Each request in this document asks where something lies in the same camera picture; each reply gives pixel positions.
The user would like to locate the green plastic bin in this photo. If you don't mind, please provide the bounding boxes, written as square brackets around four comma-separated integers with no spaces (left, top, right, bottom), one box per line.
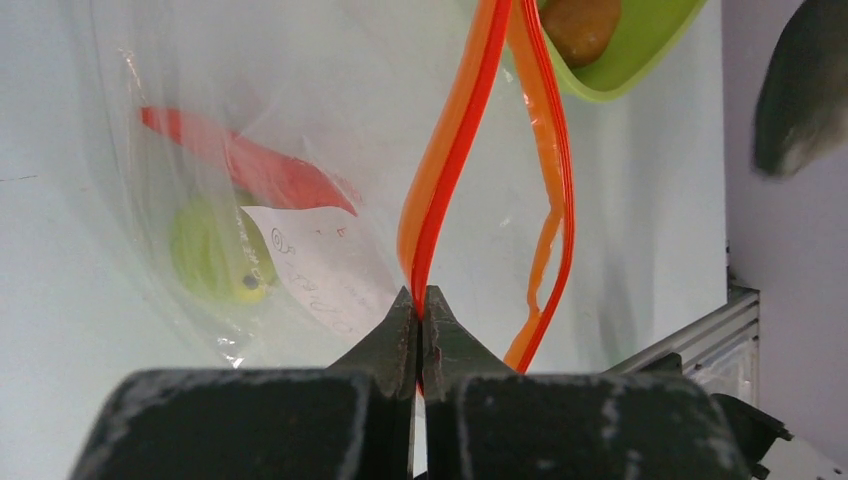
[541,0,705,103]

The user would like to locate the brown kiwi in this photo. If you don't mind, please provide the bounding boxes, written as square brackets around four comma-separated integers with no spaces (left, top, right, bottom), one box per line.
[539,0,622,69]

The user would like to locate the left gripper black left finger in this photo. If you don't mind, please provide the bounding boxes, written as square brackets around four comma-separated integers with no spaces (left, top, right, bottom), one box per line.
[71,290,419,479]

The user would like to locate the green pear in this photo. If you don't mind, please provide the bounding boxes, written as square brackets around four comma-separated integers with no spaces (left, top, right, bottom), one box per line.
[169,191,278,304]

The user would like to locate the dark grey fish toy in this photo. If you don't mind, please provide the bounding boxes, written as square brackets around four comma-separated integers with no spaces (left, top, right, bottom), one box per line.
[752,0,847,178]

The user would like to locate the clear zip bag orange zipper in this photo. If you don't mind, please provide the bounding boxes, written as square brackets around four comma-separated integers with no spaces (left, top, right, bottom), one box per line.
[61,1,575,373]

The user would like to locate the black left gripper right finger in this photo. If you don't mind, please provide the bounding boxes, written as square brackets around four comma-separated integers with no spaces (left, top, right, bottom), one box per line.
[421,286,751,479]

